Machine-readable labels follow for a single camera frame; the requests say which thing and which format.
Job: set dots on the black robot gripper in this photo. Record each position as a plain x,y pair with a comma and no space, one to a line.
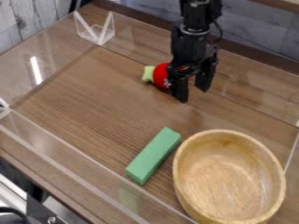
193,59

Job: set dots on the red plush fruit green stem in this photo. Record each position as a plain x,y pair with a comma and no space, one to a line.
156,75

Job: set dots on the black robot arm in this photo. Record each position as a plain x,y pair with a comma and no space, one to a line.
199,14

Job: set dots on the green rectangular block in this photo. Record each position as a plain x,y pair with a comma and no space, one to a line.
147,161

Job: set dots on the round wooden bowl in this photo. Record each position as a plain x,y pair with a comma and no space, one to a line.
228,179

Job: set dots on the clear acrylic corner bracket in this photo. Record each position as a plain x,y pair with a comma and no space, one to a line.
94,33

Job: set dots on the clear acrylic tray enclosure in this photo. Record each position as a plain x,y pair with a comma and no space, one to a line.
81,114

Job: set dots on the black metal frame mount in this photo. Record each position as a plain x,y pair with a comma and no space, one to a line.
44,208

